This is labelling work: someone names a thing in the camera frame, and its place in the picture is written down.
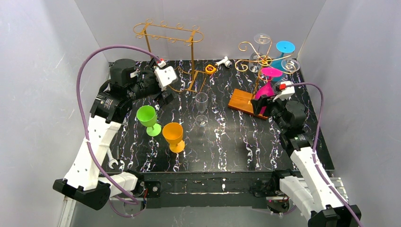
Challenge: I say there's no magenta plastic wine glass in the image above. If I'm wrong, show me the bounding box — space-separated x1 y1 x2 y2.
254 67 282 99

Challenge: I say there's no green plastic wine glass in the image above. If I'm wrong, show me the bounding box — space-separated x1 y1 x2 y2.
136 105 162 137

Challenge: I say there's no orange plastic wine glass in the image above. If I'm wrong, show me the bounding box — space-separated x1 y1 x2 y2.
162 122 185 153

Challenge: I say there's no clear wine glass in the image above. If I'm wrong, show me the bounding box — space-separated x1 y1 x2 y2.
248 33 271 73
280 58 300 81
195 92 208 127

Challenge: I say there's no blue plastic wine glass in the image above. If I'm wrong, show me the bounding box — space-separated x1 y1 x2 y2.
270 40 296 71

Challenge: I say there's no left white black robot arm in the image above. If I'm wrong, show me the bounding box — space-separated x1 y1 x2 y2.
53 59 178 210

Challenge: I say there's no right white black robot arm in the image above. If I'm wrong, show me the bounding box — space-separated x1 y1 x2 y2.
251 95 362 227

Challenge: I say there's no gold rectangular hanging rack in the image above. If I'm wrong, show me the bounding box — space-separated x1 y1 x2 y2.
132 18 204 93

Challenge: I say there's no white pipe fitting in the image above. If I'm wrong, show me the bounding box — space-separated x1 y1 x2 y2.
214 56 232 69

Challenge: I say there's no yellow tape measure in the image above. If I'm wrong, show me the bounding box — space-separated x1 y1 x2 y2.
205 64 217 75

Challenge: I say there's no black bit strip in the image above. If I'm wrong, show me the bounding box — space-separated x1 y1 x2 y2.
116 145 123 160

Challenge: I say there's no silver wrench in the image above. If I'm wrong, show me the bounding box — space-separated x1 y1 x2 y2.
106 148 119 169

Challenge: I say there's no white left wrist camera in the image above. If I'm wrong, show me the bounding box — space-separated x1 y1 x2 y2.
154 59 178 91

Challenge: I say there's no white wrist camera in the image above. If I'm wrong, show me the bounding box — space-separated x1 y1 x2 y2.
154 59 178 91
273 81 295 102

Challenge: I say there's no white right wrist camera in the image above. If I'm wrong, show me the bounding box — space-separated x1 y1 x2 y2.
273 81 295 102

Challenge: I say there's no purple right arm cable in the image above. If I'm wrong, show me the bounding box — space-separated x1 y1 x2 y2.
282 82 364 227

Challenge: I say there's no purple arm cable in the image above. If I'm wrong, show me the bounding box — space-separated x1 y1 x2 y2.
77 44 164 218
282 82 364 227

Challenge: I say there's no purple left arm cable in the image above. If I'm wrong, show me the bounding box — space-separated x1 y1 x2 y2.
77 44 164 218

